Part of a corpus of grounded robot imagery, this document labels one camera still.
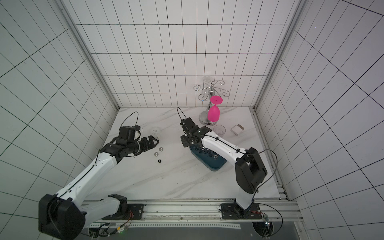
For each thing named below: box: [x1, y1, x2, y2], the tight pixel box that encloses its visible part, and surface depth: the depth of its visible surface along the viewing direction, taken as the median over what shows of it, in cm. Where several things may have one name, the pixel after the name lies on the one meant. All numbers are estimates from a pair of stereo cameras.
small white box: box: [230, 124, 245, 136], surface depth 107 cm
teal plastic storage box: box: [189, 144, 228, 172], surface depth 94 cm
